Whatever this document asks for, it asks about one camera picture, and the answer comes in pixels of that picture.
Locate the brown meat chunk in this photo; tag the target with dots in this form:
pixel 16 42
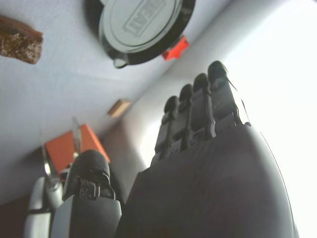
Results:
pixel 19 44

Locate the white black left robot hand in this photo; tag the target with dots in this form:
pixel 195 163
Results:
pixel 203 193

